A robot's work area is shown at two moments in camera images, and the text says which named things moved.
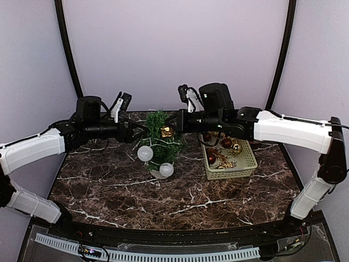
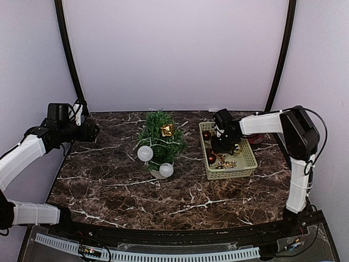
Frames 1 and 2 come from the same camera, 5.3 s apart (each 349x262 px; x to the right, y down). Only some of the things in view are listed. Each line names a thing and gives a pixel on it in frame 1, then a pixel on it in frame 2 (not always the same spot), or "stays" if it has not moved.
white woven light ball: [145, 153] stays
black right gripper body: [180, 121] → [225, 143]
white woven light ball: [166, 169] stays
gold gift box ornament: [167, 131] stays
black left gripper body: [126, 131] → [91, 131]
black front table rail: [74, 231] stays
